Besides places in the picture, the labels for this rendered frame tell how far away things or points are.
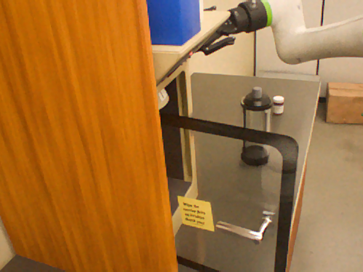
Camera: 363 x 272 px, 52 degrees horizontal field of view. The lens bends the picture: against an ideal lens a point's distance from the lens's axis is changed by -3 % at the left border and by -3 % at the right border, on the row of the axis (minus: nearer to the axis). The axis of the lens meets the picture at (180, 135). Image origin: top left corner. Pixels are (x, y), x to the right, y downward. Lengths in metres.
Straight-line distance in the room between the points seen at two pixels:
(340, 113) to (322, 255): 1.66
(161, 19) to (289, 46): 0.59
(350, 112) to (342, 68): 0.48
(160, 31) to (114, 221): 0.40
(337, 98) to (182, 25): 3.00
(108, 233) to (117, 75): 0.38
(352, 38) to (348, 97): 2.60
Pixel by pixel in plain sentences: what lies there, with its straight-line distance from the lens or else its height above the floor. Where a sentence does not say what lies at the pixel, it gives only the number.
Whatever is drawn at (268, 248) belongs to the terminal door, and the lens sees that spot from 0.78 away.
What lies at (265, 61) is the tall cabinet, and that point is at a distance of 3.95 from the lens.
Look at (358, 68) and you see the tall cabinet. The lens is 3.90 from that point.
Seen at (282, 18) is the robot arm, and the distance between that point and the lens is 1.19.
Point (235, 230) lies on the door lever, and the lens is 0.71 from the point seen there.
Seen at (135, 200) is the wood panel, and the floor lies 1.24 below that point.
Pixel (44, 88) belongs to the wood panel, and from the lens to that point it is 0.72.
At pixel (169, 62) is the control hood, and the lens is 0.66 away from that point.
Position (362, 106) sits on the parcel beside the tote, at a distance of 3.65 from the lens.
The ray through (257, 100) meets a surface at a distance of 1.25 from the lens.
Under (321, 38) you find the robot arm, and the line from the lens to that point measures 1.10.
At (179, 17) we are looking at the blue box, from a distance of 0.66.
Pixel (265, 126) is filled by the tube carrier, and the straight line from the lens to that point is 1.28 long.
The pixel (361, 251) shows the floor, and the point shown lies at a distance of 2.45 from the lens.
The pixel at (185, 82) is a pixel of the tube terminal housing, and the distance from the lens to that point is 1.03.
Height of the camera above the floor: 1.70
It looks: 30 degrees down
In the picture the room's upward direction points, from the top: 5 degrees counter-clockwise
